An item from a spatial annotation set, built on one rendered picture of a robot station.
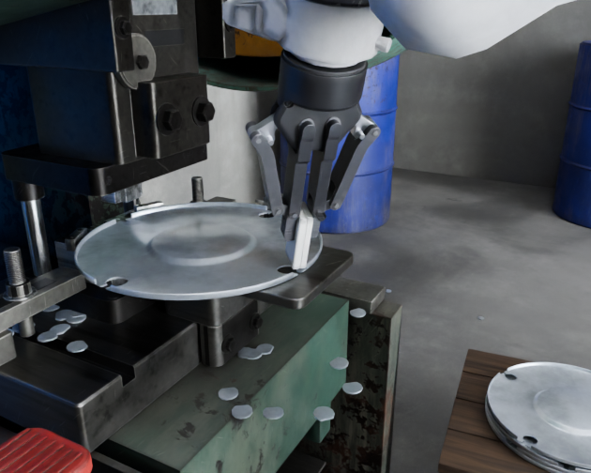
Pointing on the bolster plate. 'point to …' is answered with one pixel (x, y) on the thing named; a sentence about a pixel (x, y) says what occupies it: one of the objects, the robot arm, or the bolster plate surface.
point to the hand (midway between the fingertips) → (298, 236)
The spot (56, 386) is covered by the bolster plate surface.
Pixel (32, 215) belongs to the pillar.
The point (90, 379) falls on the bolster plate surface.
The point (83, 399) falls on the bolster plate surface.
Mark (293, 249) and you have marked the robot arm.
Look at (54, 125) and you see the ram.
